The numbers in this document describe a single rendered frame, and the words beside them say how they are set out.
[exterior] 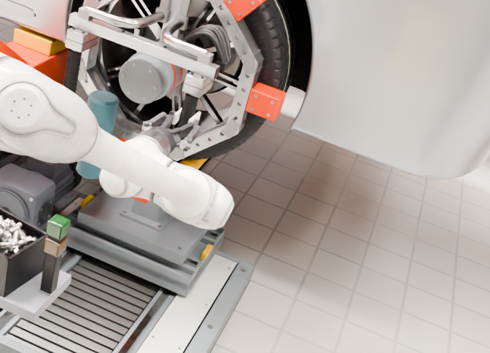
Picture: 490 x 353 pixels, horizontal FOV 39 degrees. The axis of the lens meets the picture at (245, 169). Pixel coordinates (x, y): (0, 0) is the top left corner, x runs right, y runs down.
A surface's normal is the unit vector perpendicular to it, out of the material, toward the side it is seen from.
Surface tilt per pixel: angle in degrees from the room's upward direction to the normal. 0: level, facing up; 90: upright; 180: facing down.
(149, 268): 90
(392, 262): 0
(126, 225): 0
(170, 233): 0
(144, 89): 90
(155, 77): 90
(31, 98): 62
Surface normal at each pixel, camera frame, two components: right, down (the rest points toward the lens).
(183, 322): 0.26, -0.85
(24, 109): 0.10, -0.04
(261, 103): -0.30, 0.39
